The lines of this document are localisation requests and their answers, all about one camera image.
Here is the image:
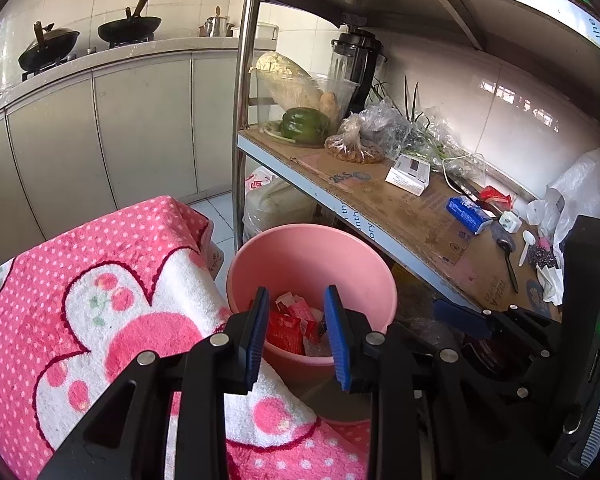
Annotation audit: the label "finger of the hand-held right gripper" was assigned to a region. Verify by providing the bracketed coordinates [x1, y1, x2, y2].
[432, 299, 558, 357]

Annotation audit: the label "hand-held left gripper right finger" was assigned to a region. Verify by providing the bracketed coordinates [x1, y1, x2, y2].
[323, 285, 556, 480]

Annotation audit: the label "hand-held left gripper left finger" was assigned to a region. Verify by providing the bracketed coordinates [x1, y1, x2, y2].
[37, 286, 271, 480]

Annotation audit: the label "red snack packet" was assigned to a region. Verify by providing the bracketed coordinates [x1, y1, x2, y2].
[250, 300, 306, 356]

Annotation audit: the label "white and red wrapper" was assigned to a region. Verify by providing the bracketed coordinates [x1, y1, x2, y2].
[275, 291, 322, 331]

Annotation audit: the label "pink plastic basin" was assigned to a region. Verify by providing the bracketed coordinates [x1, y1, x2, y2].
[226, 224, 398, 426]

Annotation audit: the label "black spoon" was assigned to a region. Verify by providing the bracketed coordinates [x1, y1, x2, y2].
[496, 237, 520, 293]

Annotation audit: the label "white plastic spoon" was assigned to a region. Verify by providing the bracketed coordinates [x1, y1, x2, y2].
[519, 231, 536, 267]

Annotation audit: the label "cardboard shelf liner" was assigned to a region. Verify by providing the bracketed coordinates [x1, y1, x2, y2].
[240, 127, 563, 321]

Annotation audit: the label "blue packet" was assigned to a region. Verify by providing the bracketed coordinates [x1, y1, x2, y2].
[446, 195, 496, 235]

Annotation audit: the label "small red packet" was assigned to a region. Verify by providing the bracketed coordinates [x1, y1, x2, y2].
[477, 185, 513, 211]

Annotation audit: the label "white sack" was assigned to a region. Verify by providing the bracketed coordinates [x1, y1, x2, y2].
[242, 167, 321, 256]

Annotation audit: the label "large white plastic bag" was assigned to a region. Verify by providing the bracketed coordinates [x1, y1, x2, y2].
[527, 147, 600, 256]

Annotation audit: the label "small white box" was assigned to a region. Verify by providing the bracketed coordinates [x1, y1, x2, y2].
[385, 154, 432, 196]

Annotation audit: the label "clear bag of green onions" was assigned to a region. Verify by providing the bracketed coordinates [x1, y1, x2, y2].
[360, 77, 486, 171]

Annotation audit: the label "bag of brown nuts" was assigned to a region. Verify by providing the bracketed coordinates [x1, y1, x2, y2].
[325, 114, 385, 163]

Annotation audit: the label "green bell pepper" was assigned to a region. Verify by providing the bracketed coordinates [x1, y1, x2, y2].
[280, 107, 331, 143]

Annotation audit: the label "clear plastic bowl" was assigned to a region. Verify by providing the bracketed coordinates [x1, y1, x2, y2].
[254, 67, 361, 148]

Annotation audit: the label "pink polka dot blanket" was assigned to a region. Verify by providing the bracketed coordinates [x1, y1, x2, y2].
[0, 195, 371, 480]

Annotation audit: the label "piece of ginger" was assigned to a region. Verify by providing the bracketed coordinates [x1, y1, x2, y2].
[320, 91, 342, 128]

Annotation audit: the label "grey kitchen counter cabinets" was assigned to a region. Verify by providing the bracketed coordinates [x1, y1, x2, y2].
[0, 35, 281, 281]

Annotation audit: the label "napa cabbage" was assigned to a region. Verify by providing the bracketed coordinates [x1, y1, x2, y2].
[256, 51, 326, 111]

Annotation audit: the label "black blender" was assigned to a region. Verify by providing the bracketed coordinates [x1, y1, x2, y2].
[329, 27, 385, 111]

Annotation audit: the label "white lidded container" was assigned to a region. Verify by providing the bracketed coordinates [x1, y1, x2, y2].
[232, 22, 280, 41]

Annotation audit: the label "small steel pot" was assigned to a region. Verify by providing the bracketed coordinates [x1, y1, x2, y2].
[200, 6, 236, 38]

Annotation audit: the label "gas stove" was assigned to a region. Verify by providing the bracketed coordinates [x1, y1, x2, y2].
[21, 34, 156, 81]

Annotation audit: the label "black wok with lid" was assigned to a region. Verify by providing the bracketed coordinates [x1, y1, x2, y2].
[19, 21, 81, 72]

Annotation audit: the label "black wok with wooden handle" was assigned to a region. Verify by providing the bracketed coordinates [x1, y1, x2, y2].
[97, 0, 162, 43]

